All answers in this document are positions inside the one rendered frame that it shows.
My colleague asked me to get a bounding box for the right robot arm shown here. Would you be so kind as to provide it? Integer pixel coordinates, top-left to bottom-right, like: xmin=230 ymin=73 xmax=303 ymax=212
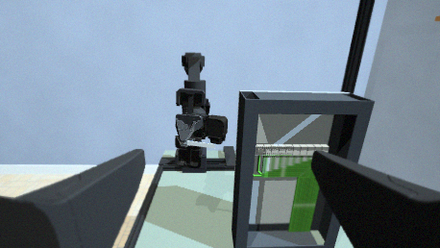
xmin=182 ymin=53 xmax=228 ymax=144

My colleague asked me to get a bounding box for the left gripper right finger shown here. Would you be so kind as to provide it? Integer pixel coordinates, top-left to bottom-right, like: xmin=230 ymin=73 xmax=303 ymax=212
xmin=311 ymin=151 xmax=440 ymax=248

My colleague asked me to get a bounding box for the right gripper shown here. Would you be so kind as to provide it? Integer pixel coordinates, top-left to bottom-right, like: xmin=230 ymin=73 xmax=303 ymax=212
xmin=175 ymin=88 xmax=206 ymax=168

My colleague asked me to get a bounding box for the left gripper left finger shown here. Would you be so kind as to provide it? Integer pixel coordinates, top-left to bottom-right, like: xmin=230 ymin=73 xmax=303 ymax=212
xmin=0 ymin=149 xmax=146 ymax=248

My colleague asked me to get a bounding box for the white row of network jacks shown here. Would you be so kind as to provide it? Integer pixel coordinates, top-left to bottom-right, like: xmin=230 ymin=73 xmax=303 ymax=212
xmin=256 ymin=144 xmax=329 ymax=156

